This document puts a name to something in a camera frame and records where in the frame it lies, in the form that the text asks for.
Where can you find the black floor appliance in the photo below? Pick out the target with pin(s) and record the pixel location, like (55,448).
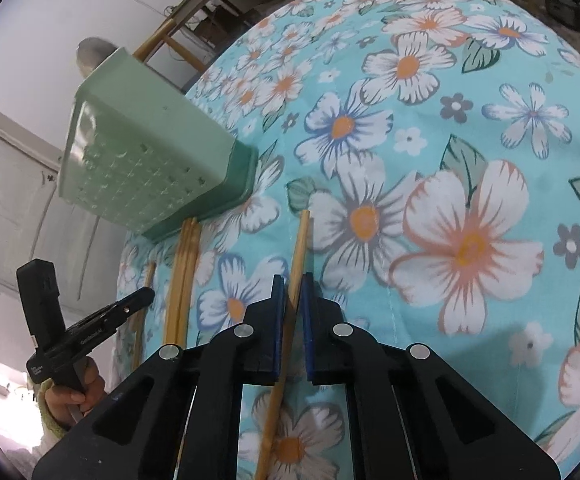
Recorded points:
(565,10)

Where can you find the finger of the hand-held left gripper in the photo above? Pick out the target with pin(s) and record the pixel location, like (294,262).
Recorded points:
(129,305)

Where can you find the brown wooden chopstick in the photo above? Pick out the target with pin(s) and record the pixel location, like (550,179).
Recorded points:
(297,255)
(140,330)

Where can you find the floral turquoise blanket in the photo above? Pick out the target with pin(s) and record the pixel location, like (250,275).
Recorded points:
(470,160)

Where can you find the grey metal spoon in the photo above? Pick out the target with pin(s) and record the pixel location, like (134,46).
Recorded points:
(92,55)

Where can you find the green perforated utensil holder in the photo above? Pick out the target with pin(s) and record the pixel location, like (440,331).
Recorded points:
(169,130)

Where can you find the wooden chair with black seat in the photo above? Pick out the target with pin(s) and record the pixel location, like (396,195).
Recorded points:
(155,37)

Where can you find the bundle of wooden chopsticks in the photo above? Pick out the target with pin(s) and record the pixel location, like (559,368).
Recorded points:
(184,280)

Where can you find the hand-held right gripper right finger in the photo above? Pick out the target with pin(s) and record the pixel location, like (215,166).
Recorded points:
(307,330)

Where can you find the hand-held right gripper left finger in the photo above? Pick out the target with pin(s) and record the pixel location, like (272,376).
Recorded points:
(282,320)

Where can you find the person's left hand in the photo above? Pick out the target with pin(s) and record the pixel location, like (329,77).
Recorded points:
(64,405)

